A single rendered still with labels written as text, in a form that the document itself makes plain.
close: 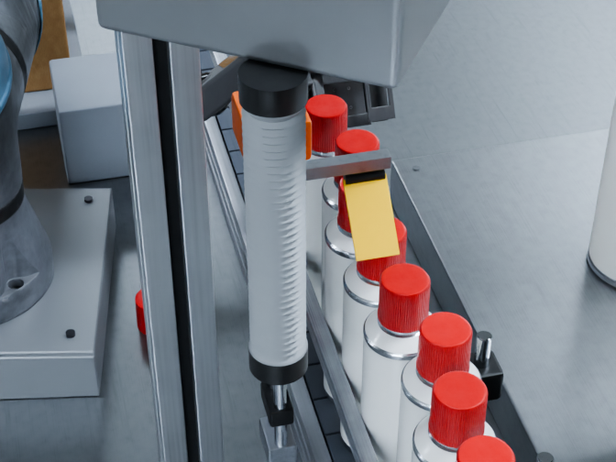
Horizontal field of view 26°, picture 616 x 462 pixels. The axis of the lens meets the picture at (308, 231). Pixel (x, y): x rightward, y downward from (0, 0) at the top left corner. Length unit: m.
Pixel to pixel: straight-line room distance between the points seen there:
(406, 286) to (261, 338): 0.12
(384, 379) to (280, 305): 0.15
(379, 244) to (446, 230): 0.35
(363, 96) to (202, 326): 0.29
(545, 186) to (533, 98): 0.23
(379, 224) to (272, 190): 0.19
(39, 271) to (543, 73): 0.66
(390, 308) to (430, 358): 0.05
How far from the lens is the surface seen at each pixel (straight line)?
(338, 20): 0.66
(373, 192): 0.89
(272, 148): 0.70
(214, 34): 0.70
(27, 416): 1.15
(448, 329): 0.83
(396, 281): 0.86
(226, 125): 1.36
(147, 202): 0.84
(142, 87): 0.79
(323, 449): 1.03
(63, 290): 1.18
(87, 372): 1.13
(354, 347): 0.95
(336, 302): 0.99
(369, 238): 0.88
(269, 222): 0.72
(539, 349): 1.12
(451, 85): 1.52
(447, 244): 1.21
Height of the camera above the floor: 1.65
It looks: 39 degrees down
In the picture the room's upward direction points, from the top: straight up
